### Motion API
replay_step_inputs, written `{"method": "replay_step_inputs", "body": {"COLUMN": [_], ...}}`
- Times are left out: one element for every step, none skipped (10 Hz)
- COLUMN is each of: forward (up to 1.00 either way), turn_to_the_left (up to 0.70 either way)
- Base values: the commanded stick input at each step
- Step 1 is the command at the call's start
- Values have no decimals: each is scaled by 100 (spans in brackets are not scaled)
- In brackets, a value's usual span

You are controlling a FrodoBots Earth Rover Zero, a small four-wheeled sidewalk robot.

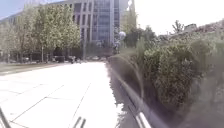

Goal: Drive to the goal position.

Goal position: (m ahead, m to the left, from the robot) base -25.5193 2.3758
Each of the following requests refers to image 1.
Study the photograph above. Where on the globe lamp pole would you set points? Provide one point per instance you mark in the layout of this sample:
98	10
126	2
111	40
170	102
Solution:
122	35

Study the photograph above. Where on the grey stone kerb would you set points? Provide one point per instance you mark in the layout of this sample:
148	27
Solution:
133	96

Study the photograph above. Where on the tree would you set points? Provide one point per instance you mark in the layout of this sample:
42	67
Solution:
129	23

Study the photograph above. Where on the tall glass building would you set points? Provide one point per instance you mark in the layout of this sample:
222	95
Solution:
100	20

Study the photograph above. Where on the pale stone slab pavement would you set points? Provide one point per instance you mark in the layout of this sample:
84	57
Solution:
60	90

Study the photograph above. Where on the green hedge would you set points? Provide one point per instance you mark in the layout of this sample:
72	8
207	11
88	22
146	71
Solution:
173	66

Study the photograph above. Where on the robot's own part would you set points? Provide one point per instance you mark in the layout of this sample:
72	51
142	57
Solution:
79	122
143	120

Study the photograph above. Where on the row of trees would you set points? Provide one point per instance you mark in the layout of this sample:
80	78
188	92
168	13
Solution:
50	30

